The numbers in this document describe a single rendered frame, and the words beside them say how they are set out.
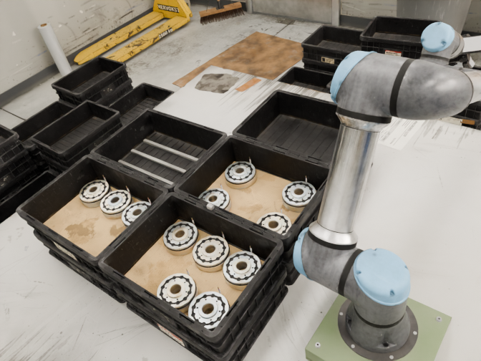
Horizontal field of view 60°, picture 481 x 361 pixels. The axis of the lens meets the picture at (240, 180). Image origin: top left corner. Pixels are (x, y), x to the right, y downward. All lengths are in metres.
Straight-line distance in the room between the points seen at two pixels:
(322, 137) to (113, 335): 0.93
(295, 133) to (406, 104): 0.74
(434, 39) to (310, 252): 0.65
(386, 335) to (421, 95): 0.55
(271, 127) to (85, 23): 3.39
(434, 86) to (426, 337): 0.60
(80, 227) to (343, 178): 0.87
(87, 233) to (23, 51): 3.19
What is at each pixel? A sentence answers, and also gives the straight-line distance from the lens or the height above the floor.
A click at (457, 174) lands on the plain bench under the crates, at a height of 0.70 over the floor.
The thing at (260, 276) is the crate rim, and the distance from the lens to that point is 1.01.
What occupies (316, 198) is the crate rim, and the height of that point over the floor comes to 0.93.
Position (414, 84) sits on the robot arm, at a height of 1.33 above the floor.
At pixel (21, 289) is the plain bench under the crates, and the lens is 1.57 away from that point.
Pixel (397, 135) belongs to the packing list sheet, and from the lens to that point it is 1.74.
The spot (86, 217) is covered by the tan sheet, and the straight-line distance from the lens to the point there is 1.45.
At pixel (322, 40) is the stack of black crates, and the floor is 0.38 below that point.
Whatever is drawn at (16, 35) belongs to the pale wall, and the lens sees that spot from 4.38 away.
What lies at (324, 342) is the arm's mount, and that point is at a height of 0.76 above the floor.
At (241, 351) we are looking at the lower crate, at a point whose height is 0.73.
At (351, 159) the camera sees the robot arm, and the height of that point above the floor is 1.17.
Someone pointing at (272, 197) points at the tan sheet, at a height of 0.83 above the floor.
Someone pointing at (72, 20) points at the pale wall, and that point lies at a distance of 4.64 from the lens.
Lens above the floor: 1.77
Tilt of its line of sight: 43 degrees down
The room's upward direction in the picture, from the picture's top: 12 degrees counter-clockwise
